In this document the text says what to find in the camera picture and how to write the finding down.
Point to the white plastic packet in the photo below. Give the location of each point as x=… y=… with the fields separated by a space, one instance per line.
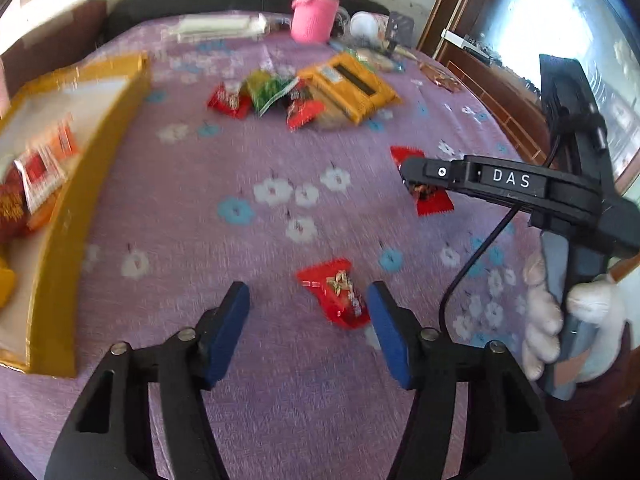
x=215 y=27

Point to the brown snack packet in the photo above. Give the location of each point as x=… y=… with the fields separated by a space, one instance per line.
x=440 y=76

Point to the wooden bed frame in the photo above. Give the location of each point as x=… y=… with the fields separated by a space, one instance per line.
x=490 y=95

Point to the red sunflower seed packet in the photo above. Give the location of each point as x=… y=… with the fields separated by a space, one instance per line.
x=337 y=290

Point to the yellow cardboard box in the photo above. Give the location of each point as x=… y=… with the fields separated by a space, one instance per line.
x=105 y=125

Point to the window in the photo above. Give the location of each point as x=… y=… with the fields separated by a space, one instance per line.
x=565 y=20

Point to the wooden door frame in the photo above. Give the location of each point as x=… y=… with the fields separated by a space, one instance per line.
x=450 y=0

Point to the yellow biscuit packet with barcode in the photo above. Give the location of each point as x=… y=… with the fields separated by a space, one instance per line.
x=350 y=90

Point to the person's right hand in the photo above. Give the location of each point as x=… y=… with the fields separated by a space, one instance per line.
x=542 y=310

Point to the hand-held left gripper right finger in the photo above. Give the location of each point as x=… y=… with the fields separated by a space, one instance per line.
x=390 y=335

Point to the plain yellow snack packet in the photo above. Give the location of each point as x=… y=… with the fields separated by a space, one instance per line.
x=5 y=280

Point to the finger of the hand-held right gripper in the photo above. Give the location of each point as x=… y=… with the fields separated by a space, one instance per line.
x=500 y=180

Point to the dark red peanut packet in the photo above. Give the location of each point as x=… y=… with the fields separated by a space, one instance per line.
x=11 y=210

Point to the red snack packet dark picture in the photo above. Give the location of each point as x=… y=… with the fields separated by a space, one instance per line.
x=304 y=112

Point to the pink water bottle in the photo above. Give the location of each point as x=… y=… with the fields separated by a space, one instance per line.
x=315 y=7

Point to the clear food packet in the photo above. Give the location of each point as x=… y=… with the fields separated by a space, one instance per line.
x=377 y=60

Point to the white jar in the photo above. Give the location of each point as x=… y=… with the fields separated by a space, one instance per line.
x=367 y=24

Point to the person's right forearm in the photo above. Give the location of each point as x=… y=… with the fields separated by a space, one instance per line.
x=600 y=425

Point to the black phone stand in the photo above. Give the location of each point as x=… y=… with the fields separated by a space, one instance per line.
x=401 y=27

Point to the green and yellow snack packet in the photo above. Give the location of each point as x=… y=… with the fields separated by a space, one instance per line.
x=267 y=92

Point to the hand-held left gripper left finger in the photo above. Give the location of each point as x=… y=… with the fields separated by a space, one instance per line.
x=227 y=330

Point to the orange cracker packet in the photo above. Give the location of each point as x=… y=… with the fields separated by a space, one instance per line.
x=50 y=160

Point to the small red snack packet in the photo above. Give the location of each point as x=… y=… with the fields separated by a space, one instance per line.
x=229 y=100

